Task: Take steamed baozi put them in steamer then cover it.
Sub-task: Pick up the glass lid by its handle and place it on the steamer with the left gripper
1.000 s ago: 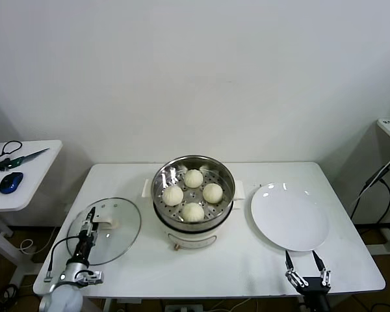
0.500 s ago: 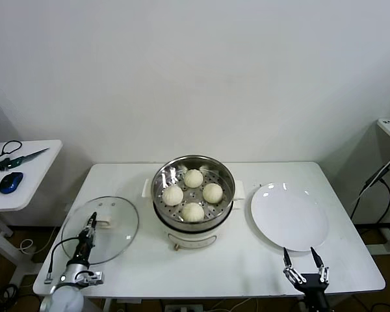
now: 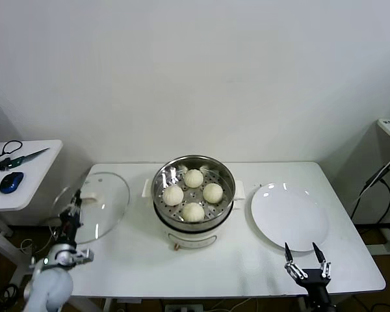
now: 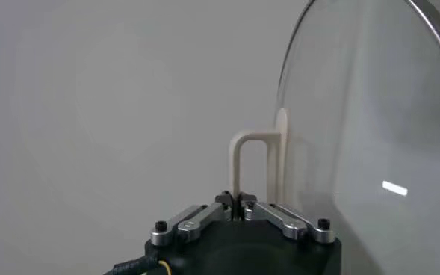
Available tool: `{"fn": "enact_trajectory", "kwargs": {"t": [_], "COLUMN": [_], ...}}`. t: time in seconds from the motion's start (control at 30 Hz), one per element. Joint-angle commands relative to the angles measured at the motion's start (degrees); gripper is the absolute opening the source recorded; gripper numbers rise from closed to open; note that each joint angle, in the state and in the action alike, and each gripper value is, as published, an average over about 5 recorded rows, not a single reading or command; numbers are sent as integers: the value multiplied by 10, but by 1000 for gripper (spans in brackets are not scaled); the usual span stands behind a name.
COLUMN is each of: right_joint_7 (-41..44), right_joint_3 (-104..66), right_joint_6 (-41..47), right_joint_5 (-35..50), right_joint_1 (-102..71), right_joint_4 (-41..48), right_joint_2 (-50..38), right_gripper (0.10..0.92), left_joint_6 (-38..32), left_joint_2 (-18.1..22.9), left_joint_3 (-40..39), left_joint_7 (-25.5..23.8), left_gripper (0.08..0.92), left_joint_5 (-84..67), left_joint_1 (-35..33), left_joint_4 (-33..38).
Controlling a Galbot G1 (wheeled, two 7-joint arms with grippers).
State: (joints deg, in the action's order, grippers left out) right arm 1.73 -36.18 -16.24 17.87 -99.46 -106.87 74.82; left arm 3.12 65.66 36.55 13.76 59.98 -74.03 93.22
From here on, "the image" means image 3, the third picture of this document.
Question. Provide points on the blue computer mouse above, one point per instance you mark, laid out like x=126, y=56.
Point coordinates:
x=11, y=182

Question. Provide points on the stainless steel steamer basket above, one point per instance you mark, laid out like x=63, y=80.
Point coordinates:
x=162, y=180

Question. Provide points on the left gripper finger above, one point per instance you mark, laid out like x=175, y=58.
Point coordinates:
x=68, y=213
x=77, y=201

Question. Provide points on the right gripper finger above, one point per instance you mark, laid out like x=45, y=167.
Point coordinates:
x=294, y=268
x=324, y=268

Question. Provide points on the white steamed baozi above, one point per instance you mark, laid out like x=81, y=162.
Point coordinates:
x=213, y=192
x=193, y=212
x=173, y=195
x=193, y=178

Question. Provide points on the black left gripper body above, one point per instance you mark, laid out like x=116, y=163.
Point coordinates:
x=71, y=227

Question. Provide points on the white oval plate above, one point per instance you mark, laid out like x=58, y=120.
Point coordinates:
x=289, y=217

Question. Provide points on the white desk with rounded corners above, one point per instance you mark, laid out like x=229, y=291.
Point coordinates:
x=35, y=182

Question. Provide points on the white power strip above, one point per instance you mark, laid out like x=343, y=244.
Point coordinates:
x=183, y=308

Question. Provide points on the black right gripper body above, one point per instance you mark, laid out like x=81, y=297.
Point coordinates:
x=315, y=282

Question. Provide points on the cream electric cooker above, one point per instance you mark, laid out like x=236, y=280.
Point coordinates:
x=188, y=240

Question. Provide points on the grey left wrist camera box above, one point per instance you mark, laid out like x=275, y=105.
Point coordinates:
x=84, y=256

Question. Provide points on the green bladed tool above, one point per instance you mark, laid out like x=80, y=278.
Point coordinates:
x=29, y=156

